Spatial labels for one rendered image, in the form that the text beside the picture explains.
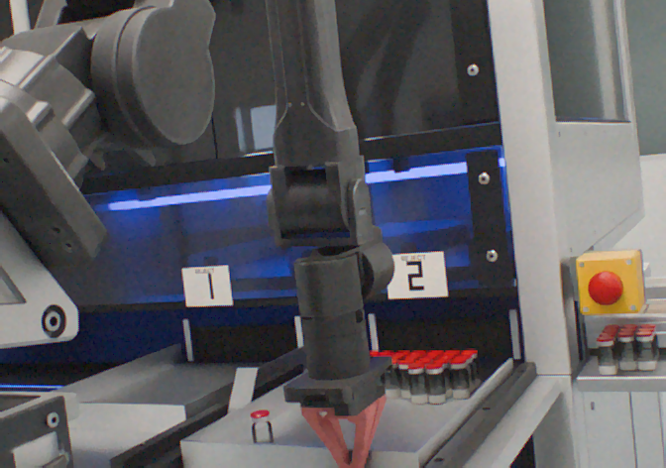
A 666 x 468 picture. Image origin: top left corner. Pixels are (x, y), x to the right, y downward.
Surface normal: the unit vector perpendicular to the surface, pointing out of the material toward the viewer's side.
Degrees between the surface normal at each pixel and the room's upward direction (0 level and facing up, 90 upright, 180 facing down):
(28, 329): 90
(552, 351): 90
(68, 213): 90
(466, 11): 90
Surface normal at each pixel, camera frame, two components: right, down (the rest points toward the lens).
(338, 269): 0.33, 0.02
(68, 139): 0.89, -0.08
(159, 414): -0.43, 0.10
